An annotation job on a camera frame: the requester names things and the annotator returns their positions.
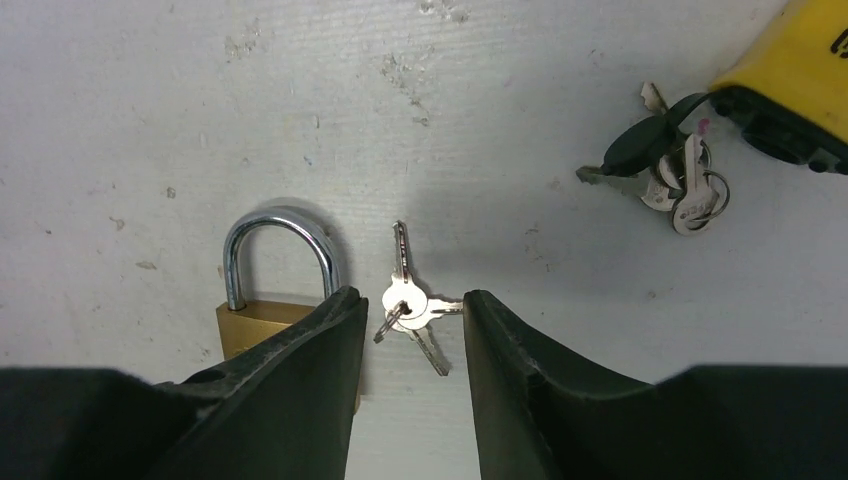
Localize yellow padlock keys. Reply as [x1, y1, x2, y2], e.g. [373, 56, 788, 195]
[575, 82, 731, 236]

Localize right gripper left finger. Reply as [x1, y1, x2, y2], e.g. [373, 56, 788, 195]
[1, 287, 369, 479]

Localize brass padlock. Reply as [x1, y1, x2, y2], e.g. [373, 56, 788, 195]
[215, 206, 364, 415]

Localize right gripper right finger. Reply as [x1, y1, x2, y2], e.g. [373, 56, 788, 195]
[463, 290, 847, 479]

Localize yellow black padlock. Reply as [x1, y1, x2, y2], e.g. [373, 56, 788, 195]
[708, 0, 847, 175]

